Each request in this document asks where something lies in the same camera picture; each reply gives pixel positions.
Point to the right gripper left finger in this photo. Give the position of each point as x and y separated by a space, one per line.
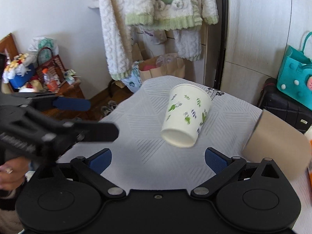
68 194

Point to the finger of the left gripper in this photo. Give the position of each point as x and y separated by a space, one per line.
89 131
46 102

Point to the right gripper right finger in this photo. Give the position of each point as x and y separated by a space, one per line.
249 194

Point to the white leaf-print paper cup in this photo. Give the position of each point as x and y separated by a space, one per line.
186 114

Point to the brown paper cup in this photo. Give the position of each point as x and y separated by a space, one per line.
274 138

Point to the person's left hand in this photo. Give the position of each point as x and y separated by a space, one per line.
13 173

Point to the dark wooden side cabinet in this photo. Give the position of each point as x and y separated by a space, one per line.
68 96

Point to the orange capped drink bottle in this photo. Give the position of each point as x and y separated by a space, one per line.
49 80

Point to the blue flower box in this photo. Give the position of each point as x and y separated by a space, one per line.
20 70

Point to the white patterned tablecloth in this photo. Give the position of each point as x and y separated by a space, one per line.
143 160

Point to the black suitcase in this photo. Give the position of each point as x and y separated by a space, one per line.
284 107

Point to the brown paper shopping bag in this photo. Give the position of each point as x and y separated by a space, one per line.
167 64

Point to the white fleece robe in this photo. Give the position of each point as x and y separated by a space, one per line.
117 38

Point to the teal felt handbag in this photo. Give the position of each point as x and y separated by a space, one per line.
294 77

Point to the white fleece pajama top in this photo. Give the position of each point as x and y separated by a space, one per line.
170 14

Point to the grey wooden wardrobe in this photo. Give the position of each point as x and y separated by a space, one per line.
259 32

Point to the black clothes rack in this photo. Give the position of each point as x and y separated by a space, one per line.
223 43

